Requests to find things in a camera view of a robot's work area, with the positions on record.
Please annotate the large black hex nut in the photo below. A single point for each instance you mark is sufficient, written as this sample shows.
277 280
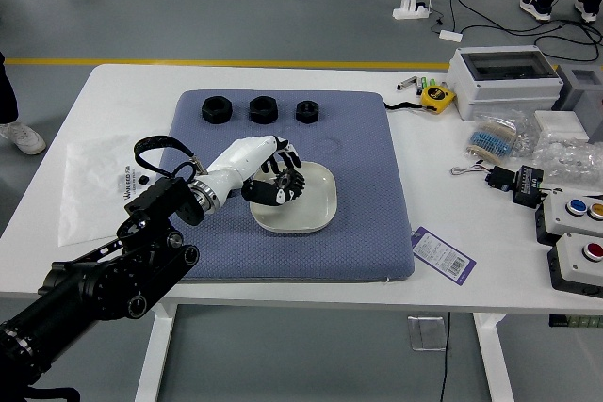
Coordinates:
216 112
264 112

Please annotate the blue-grey cushion mat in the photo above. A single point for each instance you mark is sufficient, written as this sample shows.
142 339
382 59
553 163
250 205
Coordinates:
330 138

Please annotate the small black hex nut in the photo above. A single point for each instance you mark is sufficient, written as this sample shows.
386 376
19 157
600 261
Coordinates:
308 114

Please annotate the clear bag of parts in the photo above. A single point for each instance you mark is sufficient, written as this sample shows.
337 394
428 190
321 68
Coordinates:
525 131

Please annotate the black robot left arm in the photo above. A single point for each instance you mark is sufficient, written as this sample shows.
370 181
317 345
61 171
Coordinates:
94 279

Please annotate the small black part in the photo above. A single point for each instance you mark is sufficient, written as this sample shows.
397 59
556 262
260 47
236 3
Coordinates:
142 180

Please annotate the white table leg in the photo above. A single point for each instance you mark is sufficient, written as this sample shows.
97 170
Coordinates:
492 355
158 350

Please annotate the black module with green lights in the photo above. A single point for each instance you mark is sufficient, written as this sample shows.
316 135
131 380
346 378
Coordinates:
528 188

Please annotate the clear printed plastic bag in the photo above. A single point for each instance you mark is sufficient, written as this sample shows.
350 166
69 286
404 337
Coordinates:
89 195

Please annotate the silver black marker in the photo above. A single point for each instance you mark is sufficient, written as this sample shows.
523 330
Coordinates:
406 84

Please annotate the red button box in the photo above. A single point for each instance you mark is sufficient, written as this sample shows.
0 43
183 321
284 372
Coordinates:
577 265

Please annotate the black green label strip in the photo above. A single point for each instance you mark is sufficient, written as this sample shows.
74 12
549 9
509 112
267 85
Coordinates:
575 321

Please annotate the white power adapter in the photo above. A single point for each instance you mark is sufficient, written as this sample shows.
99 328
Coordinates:
451 36

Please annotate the big black gear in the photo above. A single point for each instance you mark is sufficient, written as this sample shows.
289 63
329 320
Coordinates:
291 181

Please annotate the silver floor plate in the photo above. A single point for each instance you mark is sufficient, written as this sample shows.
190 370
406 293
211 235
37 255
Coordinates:
426 333

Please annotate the blue resistor strip roll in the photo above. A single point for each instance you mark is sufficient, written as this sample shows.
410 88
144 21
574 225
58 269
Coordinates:
490 140

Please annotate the small grey box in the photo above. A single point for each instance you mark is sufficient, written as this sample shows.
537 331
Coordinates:
591 101

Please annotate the white power strip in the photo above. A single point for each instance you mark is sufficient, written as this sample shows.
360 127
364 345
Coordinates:
410 12

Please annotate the clear bubble wrap bag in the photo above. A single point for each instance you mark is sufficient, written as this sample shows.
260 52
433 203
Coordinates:
570 157

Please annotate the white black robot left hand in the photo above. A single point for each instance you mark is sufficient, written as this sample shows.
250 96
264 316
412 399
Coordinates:
240 157

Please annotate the yellow tape measure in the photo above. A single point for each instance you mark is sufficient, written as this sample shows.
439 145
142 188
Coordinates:
437 98

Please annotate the black electronic module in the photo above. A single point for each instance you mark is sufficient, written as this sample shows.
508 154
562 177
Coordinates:
501 180

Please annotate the blue yellow button box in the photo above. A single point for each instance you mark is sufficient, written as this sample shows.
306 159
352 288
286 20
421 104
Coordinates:
565 220

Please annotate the purple white tag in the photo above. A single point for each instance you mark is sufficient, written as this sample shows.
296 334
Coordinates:
440 253

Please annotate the white foam block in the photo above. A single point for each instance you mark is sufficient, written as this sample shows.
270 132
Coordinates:
560 124

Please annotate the grey enclosure with clear lid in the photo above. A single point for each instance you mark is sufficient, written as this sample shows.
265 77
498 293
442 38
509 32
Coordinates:
499 91

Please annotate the white square dish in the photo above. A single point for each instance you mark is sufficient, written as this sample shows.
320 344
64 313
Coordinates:
318 206

